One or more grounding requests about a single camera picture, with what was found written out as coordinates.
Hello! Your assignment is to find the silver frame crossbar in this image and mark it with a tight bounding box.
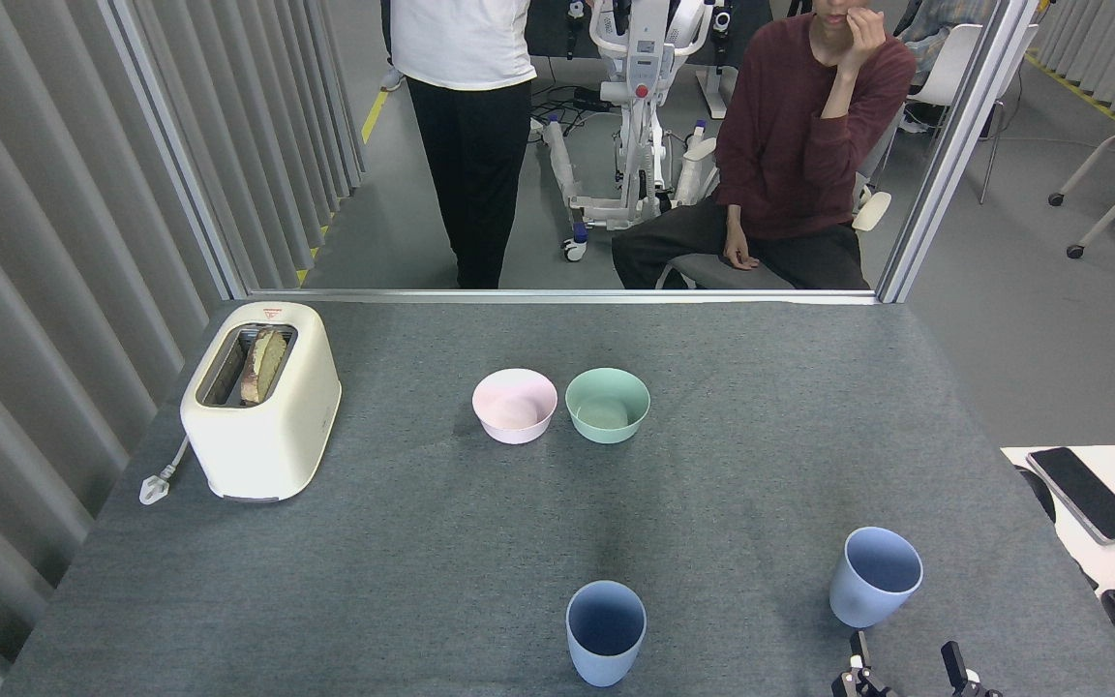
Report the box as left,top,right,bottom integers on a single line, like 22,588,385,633
246,288,884,307

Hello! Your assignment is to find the person's left hand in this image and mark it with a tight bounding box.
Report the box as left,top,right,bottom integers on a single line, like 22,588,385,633
838,5,889,61

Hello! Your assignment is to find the standing person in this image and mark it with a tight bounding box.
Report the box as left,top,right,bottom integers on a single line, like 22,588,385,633
389,0,539,290

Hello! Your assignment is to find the bread slice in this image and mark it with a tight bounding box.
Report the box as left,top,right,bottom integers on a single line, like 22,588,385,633
239,327,288,406

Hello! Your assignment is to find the green bowl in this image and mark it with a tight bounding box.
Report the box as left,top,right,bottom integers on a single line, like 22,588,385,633
565,367,651,445

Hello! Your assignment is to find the white toaster power plug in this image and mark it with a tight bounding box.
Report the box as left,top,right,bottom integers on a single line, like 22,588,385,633
138,436,191,506

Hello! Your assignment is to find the white plastic chair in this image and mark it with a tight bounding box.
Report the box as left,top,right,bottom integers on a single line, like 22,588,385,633
904,23,1040,206

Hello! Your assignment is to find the person on white chair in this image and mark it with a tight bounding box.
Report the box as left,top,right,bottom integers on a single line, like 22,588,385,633
896,0,996,90

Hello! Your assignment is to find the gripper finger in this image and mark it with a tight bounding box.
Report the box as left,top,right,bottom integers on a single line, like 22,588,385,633
830,629,893,697
940,640,1000,697

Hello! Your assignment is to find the blue plastic cup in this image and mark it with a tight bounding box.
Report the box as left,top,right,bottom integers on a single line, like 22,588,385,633
829,527,924,629
565,580,648,688

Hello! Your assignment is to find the pink bowl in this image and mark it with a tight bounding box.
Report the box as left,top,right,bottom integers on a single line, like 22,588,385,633
472,368,558,445

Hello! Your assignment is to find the silver frame post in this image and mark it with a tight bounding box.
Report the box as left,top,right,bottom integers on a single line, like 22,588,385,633
101,0,251,298
877,0,1044,304

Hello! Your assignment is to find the cream white toaster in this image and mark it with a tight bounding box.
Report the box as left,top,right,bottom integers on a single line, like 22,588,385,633
180,301,343,503

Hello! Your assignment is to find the white stand on wheels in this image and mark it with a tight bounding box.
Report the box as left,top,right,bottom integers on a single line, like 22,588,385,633
530,0,744,263

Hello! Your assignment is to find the black smartphone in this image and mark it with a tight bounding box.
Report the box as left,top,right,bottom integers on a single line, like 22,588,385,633
1025,446,1115,546

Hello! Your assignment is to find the office chair with white armrests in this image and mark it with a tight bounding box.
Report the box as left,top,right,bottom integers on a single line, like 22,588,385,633
656,190,893,290

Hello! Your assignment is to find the seated person at table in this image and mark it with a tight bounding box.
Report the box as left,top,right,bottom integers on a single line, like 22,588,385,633
611,0,918,290

